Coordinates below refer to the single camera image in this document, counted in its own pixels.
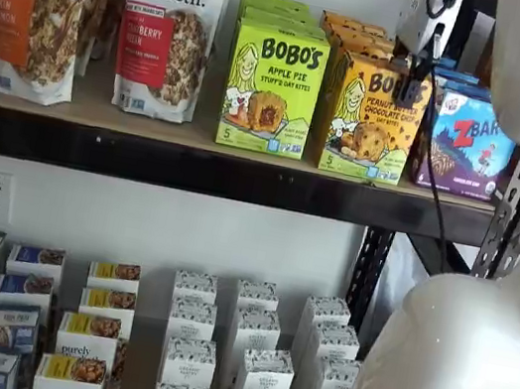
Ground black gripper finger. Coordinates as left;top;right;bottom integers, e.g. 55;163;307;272
391;52;437;110
390;48;418;72

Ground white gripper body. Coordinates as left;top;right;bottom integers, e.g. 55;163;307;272
392;0;464;63

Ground orange Bobo's peanut butter box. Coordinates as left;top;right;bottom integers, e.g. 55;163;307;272
315;48;438;189
319;9;391;39
327;35;401;65
323;22;399;53

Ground blue purple Zbar box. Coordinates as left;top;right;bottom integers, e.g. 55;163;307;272
434;65;482;89
436;56;466;74
406;83;520;206
433;77;500;105

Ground light wooden shelf board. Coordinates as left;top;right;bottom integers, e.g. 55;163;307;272
0;35;511;214

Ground yellow white granola box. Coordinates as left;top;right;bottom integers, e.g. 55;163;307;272
52;309;125;372
84;255;145;297
76;282;140;327
32;349;111;389

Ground red label granola bag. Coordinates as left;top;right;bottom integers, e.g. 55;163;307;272
91;0;232;130

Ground white granola bag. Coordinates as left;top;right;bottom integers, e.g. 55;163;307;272
71;0;117;80
92;0;127;64

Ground white patterned small boxes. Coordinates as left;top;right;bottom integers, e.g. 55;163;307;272
0;228;374;389

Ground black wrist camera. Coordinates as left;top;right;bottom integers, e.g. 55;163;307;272
426;22;449;63

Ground black cable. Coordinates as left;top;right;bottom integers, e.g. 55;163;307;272
376;0;495;280

